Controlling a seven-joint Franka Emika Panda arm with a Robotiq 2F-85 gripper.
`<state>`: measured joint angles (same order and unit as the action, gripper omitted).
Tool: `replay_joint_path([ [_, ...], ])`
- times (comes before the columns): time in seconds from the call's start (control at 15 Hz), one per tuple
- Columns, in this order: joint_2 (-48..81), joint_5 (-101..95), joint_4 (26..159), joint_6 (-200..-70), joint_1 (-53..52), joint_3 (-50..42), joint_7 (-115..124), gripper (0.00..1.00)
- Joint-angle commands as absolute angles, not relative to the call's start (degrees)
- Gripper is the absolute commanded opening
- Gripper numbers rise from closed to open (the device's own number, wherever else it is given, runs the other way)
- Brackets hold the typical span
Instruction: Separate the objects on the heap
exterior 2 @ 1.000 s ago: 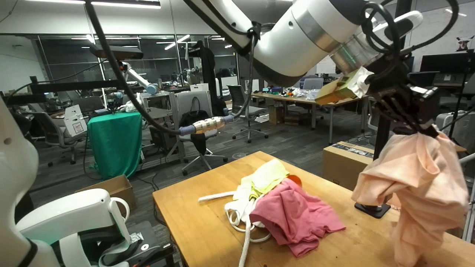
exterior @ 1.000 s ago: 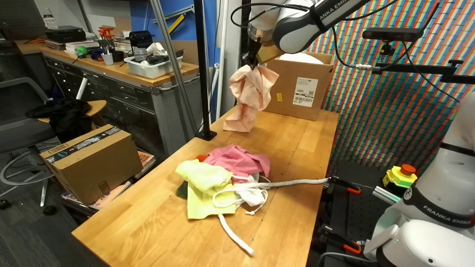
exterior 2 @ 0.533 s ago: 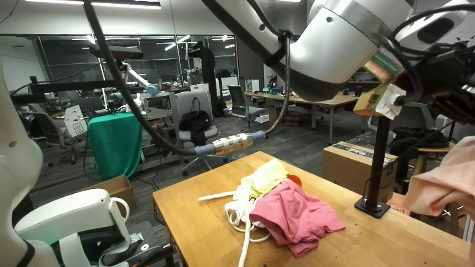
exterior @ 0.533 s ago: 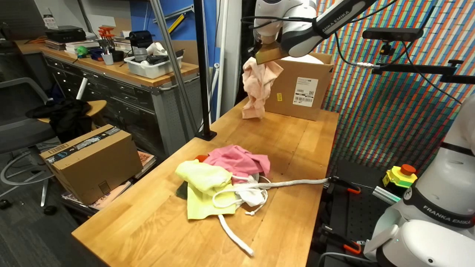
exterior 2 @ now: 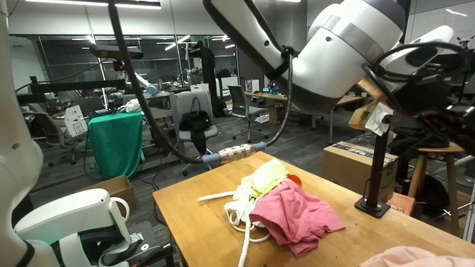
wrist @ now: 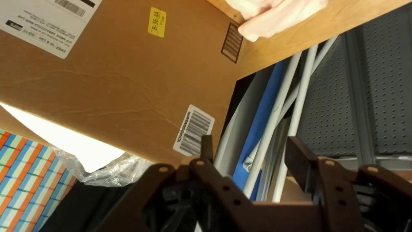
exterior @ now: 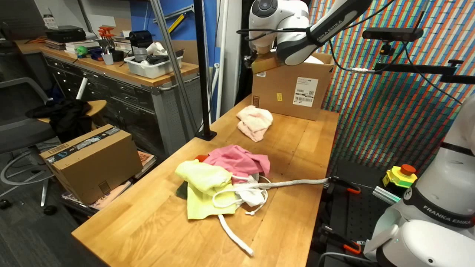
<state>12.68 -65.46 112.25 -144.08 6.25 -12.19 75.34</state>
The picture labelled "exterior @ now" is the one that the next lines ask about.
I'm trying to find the black stereo camera bar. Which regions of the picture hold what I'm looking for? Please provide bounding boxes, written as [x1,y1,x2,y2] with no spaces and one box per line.
[361,27,425,42]

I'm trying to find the white plastic bin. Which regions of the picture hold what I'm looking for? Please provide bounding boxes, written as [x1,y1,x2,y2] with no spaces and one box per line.
[124,52,184,81]

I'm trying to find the orange black clamp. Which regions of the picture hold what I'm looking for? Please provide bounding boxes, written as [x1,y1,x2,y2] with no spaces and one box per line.
[321,225,365,257]
[328,176,362,198]

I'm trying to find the green plush leaf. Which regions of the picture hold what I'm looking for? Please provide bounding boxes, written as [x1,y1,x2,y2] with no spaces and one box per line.
[175,181,190,201]

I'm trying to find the silver diagonal pole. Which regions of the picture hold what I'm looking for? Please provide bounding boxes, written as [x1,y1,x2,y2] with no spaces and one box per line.
[147,0,199,146]

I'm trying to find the black vertical pole with base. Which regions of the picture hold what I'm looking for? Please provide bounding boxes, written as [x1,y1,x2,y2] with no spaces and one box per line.
[192,0,219,143]

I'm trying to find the light pink towel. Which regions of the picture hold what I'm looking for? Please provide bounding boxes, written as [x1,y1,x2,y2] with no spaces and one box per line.
[235,104,275,144]

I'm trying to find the magenta cloth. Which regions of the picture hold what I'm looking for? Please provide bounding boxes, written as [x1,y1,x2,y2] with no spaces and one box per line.
[202,144,273,184]

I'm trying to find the yellow green cloth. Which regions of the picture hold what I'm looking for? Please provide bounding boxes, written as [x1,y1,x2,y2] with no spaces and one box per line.
[174,159,244,222]

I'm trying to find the white rope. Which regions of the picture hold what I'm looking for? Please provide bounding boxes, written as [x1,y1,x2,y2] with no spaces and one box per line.
[211,176,331,259]

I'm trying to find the flat black device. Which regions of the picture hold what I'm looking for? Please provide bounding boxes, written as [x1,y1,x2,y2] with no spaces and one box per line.
[46,27,88,44]

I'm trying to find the cardboard box with white label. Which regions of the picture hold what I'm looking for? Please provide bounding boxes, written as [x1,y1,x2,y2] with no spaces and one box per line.
[251,51,337,122]

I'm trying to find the red orange toy figure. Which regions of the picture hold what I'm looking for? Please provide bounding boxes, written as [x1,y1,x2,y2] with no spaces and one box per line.
[97,26,116,42]

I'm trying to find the white towel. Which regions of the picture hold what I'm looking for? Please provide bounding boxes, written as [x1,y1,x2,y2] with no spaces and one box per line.
[232,173,272,210]

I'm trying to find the wooden stool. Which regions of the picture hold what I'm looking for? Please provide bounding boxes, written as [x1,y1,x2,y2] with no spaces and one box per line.
[36,98,109,125]

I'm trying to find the wooden top workbench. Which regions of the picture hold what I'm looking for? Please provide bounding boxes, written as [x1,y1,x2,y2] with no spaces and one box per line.
[14,39,205,158]

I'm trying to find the yellow red emergency stop button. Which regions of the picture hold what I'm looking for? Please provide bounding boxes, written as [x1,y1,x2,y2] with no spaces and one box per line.
[382,162,419,190]

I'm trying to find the grey office chair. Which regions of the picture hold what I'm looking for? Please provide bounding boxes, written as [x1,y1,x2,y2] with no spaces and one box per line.
[0,76,57,155]

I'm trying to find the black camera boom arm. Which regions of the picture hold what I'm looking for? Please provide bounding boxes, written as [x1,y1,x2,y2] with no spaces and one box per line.
[371,58,475,87]

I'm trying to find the cardboard box with black tape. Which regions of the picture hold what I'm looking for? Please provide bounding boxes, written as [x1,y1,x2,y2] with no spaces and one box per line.
[39,124,144,207]

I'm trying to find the black jacket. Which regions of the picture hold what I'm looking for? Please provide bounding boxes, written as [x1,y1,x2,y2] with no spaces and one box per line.
[26,98,94,146]

